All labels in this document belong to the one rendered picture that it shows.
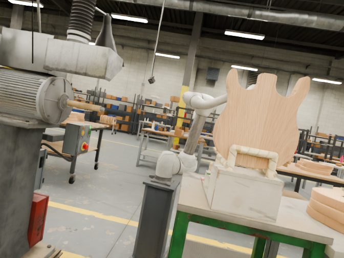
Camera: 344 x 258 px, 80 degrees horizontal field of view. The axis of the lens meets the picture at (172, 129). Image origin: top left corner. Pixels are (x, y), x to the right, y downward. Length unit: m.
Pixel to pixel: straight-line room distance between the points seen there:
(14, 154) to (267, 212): 1.23
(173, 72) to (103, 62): 11.48
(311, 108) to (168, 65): 8.43
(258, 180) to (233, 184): 0.10
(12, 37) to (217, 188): 1.23
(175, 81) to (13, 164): 11.39
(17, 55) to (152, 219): 1.46
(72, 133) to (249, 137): 1.05
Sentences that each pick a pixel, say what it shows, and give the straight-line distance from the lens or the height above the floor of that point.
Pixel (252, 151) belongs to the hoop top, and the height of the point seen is 1.20.
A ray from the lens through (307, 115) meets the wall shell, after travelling 13.65.
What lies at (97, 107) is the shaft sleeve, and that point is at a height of 1.25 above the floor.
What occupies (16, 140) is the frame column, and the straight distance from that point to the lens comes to 1.30.
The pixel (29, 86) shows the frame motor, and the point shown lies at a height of 1.30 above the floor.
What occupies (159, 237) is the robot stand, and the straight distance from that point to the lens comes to 1.93.
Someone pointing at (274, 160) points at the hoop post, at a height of 1.18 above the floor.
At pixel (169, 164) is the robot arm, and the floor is 0.88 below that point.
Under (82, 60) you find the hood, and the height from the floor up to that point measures 1.45.
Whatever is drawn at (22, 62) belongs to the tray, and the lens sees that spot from 1.32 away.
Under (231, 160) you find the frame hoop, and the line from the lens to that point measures 0.88.
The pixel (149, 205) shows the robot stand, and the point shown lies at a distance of 1.85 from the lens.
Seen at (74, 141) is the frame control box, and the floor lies 1.01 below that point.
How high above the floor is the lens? 1.27
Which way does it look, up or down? 3 degrees down
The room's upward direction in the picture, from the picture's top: 11 degrees clockwise
